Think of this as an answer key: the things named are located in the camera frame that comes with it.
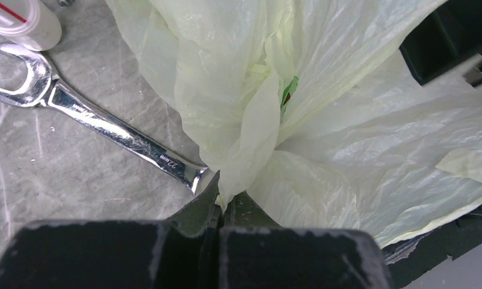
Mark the pale green plastic bag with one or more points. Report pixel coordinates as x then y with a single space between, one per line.
309 107

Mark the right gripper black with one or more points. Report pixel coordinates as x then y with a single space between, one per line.
445 39

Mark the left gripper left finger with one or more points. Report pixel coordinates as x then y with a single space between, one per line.
193 218

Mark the silver combination wrench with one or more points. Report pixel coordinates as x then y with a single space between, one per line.
43 88

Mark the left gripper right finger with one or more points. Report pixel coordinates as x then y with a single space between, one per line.
243 211

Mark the white pipe frame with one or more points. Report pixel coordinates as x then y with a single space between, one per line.
30 24

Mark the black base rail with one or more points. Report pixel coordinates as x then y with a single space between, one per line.
409 259

